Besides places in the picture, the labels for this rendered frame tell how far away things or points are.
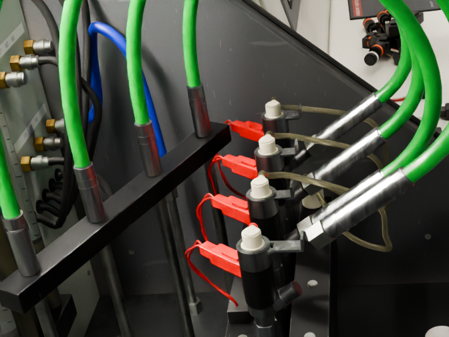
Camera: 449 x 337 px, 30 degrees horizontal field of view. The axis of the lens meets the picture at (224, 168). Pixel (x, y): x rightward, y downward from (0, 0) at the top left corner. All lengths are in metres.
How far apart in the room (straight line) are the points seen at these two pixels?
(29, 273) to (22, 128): 0.24
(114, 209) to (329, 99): 0.30
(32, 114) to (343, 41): 0.64
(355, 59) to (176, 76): 0.47
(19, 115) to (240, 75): 0.25
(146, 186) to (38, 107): 0.21
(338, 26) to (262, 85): 0.57
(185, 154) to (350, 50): 0.58
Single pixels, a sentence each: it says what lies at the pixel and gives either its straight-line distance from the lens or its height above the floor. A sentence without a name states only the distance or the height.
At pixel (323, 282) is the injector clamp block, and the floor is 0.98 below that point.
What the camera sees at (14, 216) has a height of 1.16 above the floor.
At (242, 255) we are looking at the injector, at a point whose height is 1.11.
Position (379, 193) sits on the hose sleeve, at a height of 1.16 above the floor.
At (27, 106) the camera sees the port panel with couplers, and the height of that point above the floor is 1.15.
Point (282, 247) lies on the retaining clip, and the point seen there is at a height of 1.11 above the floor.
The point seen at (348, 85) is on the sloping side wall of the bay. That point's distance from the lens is 0.96.
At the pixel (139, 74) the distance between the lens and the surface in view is 0.81.
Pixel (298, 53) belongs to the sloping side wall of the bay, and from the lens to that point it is 0.95.
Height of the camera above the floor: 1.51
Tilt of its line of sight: 29 degrees down
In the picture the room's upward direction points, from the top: 10 degrees counter-clockwise
